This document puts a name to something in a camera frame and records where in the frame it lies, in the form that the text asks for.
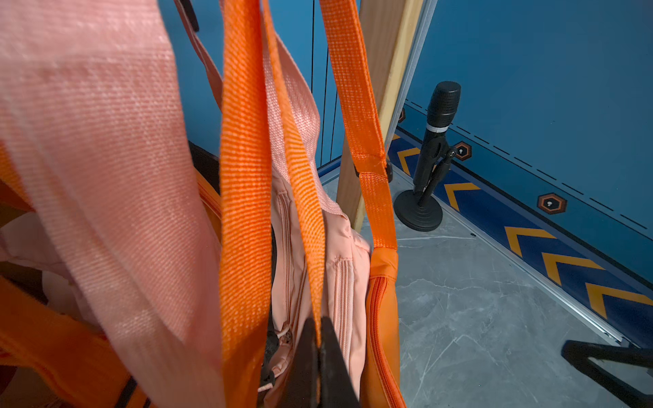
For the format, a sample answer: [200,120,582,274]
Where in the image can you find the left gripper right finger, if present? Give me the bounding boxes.
[319,316,361,408]

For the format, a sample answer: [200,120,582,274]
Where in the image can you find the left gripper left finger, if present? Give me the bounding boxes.
[277,318,319,408]

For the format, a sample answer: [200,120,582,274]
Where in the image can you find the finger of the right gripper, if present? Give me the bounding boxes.
[560,340,653,408]

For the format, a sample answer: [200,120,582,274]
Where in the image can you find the pink rectangular waist bag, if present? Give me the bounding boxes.
[190,10,370,407]

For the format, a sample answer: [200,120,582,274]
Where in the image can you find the orange crescent sling bag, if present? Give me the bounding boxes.
[1,1,405,407]

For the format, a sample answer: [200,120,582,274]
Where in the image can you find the pink crescent sling bag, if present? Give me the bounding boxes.
[1,1,224,407]

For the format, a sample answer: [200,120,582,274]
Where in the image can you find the black microphone on stand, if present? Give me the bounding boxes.
[394,81,462,232]

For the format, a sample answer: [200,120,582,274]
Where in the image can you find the wooden garment rack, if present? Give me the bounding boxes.
[337,0,424,231]

